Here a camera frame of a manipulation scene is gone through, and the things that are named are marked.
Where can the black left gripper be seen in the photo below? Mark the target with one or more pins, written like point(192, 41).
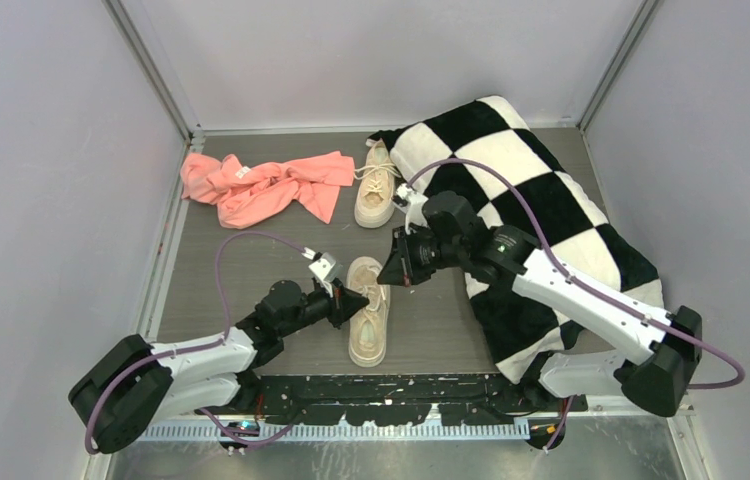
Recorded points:
point(344, 303)

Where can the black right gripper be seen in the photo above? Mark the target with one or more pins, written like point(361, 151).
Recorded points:
point(399, 269)

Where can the beige sneaker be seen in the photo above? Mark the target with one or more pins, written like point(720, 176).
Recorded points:
point(377, 183)
point(368, 327)

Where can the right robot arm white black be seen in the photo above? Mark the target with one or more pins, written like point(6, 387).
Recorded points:
point(646, 365)

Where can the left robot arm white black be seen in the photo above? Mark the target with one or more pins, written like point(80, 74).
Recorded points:
point(176, 378)

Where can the pink cloth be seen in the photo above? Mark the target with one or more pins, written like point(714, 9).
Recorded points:
point(246, 196)

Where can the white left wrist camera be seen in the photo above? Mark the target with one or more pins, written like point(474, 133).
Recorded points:
point(323, 268)

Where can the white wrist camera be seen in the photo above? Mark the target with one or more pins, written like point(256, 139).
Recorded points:
point(410, 202)
point(323, 268)

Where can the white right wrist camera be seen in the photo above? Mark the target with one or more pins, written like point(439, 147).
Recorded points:
point(410, 202)

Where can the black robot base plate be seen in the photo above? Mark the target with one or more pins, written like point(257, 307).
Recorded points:
point(390, 400)

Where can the aluminium front rail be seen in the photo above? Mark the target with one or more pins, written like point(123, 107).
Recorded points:
point(323, 401)

